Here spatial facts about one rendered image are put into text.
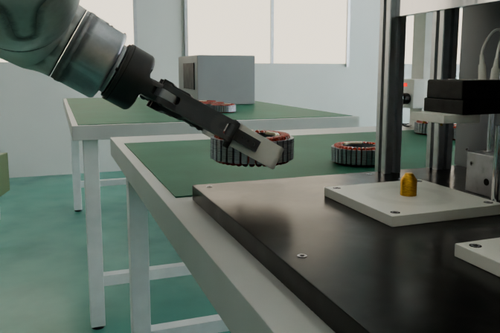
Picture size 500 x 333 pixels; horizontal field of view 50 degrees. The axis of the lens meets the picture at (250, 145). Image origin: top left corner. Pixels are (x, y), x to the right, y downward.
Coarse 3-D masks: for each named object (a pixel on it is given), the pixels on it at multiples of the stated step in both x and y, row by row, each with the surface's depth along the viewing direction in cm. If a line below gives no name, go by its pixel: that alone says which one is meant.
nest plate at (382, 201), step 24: (336, 192) 66; (360, 192) 66; (384, 192) 66; (432, 192) 66; (456, 192) 66; (384, 216) 57; (408, 216) 56; (432, 216) 57; (456, 216) 58; (480, 216) 59
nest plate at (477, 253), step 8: (480, 240) 47; (488, 240) 47; (496, 240) 47; (456, 248) 46; (464, 248) 46; (472, 248) 45; (480, 248) 45; (488, 248) 45; (496, 248) 45; (456, 256) 47; (464, 256) 46; (472, 256) 45; (480, 256) 44; (488, 256) 43; (496, 256) 43; (472, 264) 45; (480, 264) 44; (488, 264) 43; (496, 264) 42; (496, 272) 42
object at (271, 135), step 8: (216, 136) 70; (264, 136) 74; (272, 136) 68; (280, 136) 68; (288, 136) 70; (216, 144) 69; (280, 144) 67; (288, 144) 69; (216, 152) 69; (224, 152) 67; (232, 152) 67; (240, 152) 67; (288, 152) 69; (216, 160) 69; (224, 160) 68; (232, 160) 67; (240, 160) 67; (248, 160) 67; (280, 160) 68; (288, 160) 69
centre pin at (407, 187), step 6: (408, 174) 64; (402, 180) 64; (408, 180) 64; (414, 180) 64; (402, 186) 64; (408, 186) 64; (414, 186) 64; (402, 192) 64; (408, 192) 64; (414, 192) 64
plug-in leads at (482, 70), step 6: (492, 30) 69; (498, 30) 69; (486, 42) 69; (498, 48) 66; (480, 54) 69; (498, 54) 66; (480, 60) 69; (498, 60) 66; (480, 66) 69; (498, 66) 66; (480, 72) 69; (486, 72) 69; (492, 72) 67; (498, 72) 66; (480, 78) 69; (486, 78) 69; (492, 78) 67; (498, 78) 67
